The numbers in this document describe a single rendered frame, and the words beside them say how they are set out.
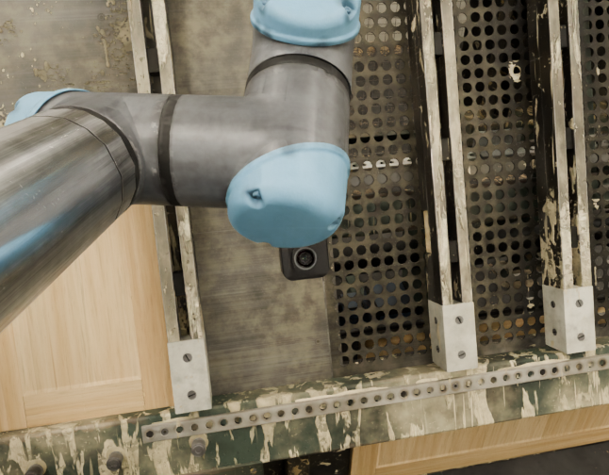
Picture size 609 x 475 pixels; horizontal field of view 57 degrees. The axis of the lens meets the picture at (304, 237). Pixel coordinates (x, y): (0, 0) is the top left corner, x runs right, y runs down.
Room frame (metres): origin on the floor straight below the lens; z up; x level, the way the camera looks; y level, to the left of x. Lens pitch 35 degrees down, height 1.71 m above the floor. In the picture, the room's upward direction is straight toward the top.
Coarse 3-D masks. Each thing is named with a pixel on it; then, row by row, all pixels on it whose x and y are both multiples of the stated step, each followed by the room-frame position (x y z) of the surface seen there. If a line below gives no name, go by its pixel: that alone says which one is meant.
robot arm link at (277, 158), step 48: (192, 96) 0.35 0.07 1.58; (240, 96) 0.35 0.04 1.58; (288, 96) 0.34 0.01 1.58; (336, 96) 0.35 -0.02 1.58; (192, 144) 0.31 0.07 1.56; (240, 144) 0.31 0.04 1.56; (288, 144) 0.31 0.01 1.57; (336, 144) 0.32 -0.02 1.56; (192, 192) 0.31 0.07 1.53; (240, 192) 0.29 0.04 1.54; (288, 192) 0.28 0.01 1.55; (336, 192) 0.29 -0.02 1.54; (288, 240) 0.30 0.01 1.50
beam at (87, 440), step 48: (336, 384) 0.69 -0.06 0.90; (384, 384) 0.69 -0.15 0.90; (528, 384) 0.72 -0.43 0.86; (576, 384) 0.73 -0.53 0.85; (0, 432) 0.59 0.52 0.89; (48, 432) 0.58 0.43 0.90; (96, 432) 0.59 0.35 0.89; (240, 432) 0.61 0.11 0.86; (288, 432) 0.62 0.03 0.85; (336, 432) 0.63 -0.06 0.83; (384, 432) 0.64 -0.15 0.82; (432, 432) 0.65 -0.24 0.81
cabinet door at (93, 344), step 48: (96, 240) 0.79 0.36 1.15; (144, 240) 0.79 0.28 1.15; (48, 288) 0.73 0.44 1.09; (96, 288) 0.74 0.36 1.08; (144, 288) 0.75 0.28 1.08; (0, 336) 0.68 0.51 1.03; (48, 336) 0.69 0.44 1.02; (96, 336) 0.70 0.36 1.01; (144, 336) 0.71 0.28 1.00; (0, 384) 0.64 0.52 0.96; (48, 384) 0.65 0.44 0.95; (96, 384) 0.65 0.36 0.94; (144, 384) 0.66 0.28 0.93
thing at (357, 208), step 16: (592, 96) 1.13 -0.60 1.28; (592, 128) 1.09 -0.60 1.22; (592, 144) 1.08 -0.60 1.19; (384, 192) 0.98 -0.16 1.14; (400, 192) 0.95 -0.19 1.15; (496, 192) 0.98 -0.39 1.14; (512, 192) 0.98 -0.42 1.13; (608, 192) 1.00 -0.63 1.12; (368, 208) 0.92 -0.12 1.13; (384, 208) 0.93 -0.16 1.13; (496, 208) 0.96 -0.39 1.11; (512, 208) 0.97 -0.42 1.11
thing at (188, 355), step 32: (128, 0) 0.95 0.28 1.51; (160, 0) 0.95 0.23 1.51; (160, 32) 0.93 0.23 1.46; (160, 64) 0.90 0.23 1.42; (160, 224) 0.77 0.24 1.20; (160, 256) 0.74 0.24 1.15; (192, 256) 0.75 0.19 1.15; (192, 288) 0.72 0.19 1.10; (192, 320) 0.69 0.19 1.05; (192, 352) 0.66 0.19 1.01; (192, 384) 0.64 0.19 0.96
